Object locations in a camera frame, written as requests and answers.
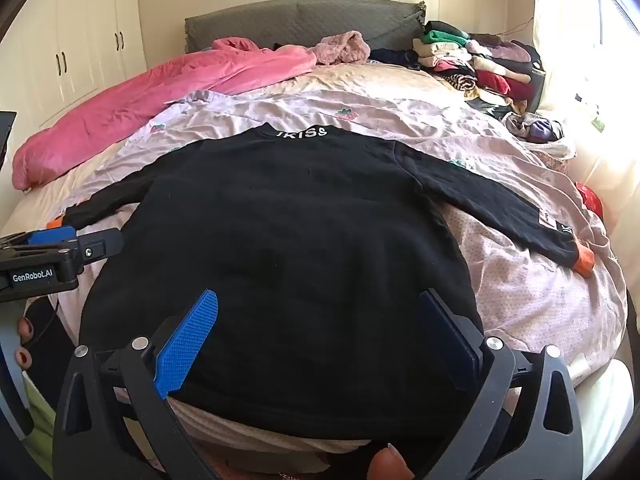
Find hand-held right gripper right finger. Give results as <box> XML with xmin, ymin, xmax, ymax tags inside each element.
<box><xmin>415</xmin><ymin>287</ymin><xmax>587</xmax><ymax>480</ymax></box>

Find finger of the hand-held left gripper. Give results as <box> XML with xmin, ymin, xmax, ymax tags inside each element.
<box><xmin>65</xmin><ymin>228</ymin><xmax>125</xmax><ymax>274</ymax></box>
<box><xmin>0</xmin><ymin>226</ymin><xmax>78</xmax><ymax>252</ymax></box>

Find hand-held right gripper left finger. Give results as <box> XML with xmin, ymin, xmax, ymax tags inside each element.
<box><xmin>51</xmin><ymin>289</ymin><xmax>236</xmax><ymax>480</ymax></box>

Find black sweater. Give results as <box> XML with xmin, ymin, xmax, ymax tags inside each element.
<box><xmin>62</xmin><ymin>122</ymin><xmax>596</xmax><ymax>443</ymax></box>

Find purple and white clothes bundle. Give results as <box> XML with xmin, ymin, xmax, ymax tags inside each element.
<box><xmin>502</xmin><ymin>111</ymin><xmax>578</xmax><ymax>158</ymax></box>

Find pile of folded clothes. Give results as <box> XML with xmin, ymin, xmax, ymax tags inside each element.
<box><xmin>412</xmin><ymin>20</ymin><xmax>546</xmax><ymax>116</ymax></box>

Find person's left hand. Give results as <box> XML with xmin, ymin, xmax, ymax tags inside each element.
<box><xmin>14</xmin><ymin>316</ymin><xmax>37</xmax><ymax>372</ymax></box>

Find person's right hand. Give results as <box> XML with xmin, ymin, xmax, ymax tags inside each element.
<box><xmin>367</xmin><ymin>442</ymin><xmax>416</xmax><ymax>480</ymax></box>

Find lilac printed blanket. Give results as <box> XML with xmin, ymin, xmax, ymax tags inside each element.
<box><xmin>50</xmin><ymin>90</ymin><xmax>628</xmax><ymax>391</ymax></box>

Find dark flat device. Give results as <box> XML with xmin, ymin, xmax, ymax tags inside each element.
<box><xmin>0</xmin><ymin>111</ymin><xmax>17</xmax><ymax>171</ymax></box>

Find green cloth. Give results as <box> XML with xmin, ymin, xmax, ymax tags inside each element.
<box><xmin>22</xmin><ymin>375</ymin><xmax>56</xmax><ymax>476</ymax></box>

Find pink blanket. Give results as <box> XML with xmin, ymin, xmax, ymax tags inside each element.
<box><xmin>11</xmin><ymin>37</ymin><xmax>317</xmax><ymax>192</ymax></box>

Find white wardrobe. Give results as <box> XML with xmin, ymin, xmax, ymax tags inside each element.
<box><xmin>0</xmin><ymin>0</ymin><xmax>148</xmax><ymax>131</ymax></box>

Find red item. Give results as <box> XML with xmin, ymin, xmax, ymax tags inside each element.
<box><xmin>575</xmin><ymin>181</ymin><xmax>605</xmax><ymax>221</ymax></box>

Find dark bedside cabinet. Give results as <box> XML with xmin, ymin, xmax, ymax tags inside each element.
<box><xmin>529</xmin><ymin>69</ymin><xmax>549</xmax><ymax>112</ymax></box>

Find bed with beige sheet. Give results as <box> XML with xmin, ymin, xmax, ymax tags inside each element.
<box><xmin>0</xmin><ymin>55</ymin><xmax>636</xmax><ymax>480</ymax></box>

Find navy garment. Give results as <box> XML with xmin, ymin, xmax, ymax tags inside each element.
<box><xmin>370</xmin><ymin>48</ymin><xmax>426</xmax><ymax>71</ymax></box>

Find grey padded headboard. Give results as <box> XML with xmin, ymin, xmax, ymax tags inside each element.
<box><xmin>184</xmin><ymin>0</ymin><xmax>428</xmax><ymax>56</ymax></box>

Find pale curtain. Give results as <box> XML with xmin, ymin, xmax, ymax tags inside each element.
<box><xmin>532</xmin><ymin>0</ymin><xmax>640</xmax><ymax>261</ymax></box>

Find pink fluffy garment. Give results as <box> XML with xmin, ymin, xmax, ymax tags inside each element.
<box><xmin>314</xmin><ymin>30</ymin><xmax>372</xmax><ymax>66</ymax></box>

